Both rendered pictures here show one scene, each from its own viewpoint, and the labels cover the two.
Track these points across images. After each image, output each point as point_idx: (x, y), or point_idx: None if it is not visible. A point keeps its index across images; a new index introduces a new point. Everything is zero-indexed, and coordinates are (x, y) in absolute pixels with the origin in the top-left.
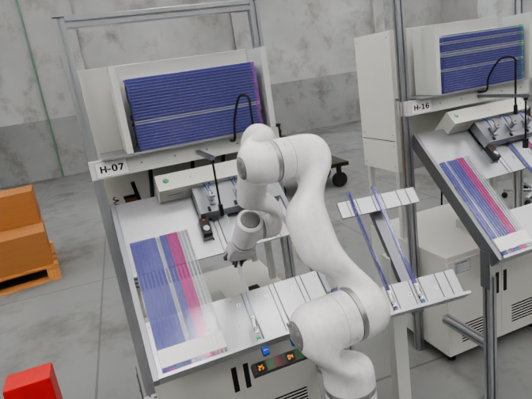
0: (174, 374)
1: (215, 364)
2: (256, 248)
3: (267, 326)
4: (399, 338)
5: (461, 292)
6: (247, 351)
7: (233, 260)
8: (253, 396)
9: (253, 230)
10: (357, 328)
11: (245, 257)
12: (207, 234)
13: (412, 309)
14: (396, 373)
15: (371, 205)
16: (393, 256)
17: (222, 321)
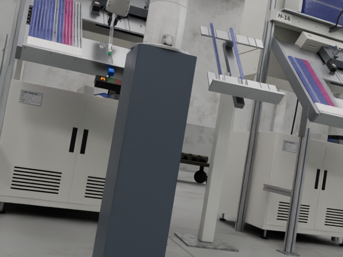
0: (35, 48)
1: (68, 68)
2: (130, 3)
3: (118, 63)
4: (220, 147)
5: (276, 91)
6: (96, 68)
7: (109, 8)
8: (82, 164)
9: None
10: None
11: (119, 10)
12: (95, 6)
13: (235, 83)
14: (210, 180)
15: (226, 36)
16: (233, 71)
17: (85, 48)
